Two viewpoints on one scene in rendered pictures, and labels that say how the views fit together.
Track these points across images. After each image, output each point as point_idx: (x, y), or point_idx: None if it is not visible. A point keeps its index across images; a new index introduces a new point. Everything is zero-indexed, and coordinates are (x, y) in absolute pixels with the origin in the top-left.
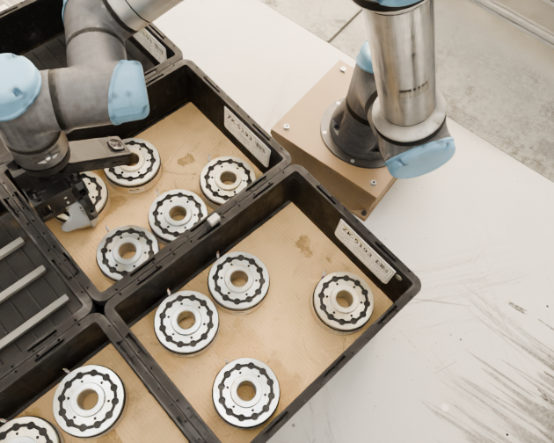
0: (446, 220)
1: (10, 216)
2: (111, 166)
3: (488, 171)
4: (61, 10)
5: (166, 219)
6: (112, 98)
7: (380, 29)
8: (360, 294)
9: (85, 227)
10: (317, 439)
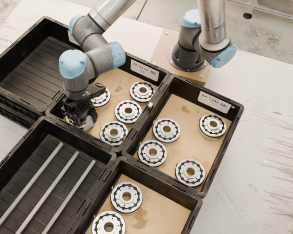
0: (234, 86)
1: (50, 135)
2: (100, 94)
3: (242, 61)
4: (33, 38)
5: (124, 114)
6: (114, 57)
7: (207, 4)
8: (218, 120)
9: (88, 129)
10: (219, 191)
